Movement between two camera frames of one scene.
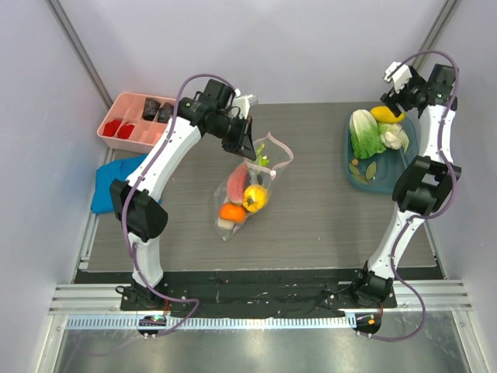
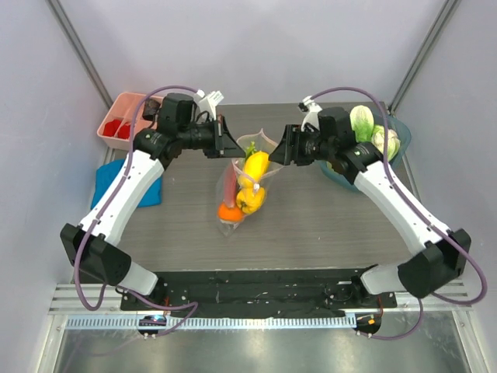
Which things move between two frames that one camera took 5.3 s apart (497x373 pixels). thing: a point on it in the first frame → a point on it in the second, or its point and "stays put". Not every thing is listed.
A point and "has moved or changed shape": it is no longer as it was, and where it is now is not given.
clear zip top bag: [243, 194] has moved or changed shape
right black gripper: [398, 99] → [292, 144]
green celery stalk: [263, 162] has moved or changed shape
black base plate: [229, 292] stays put
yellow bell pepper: [255, 198] has moved or changed shape
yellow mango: [384, 113] → [255, 167]
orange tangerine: [230, 212] stays put
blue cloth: [108, 172] stays put
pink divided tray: [136, 121] stays put
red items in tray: [111, 127] stays put
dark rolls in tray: [151, 108] stays put
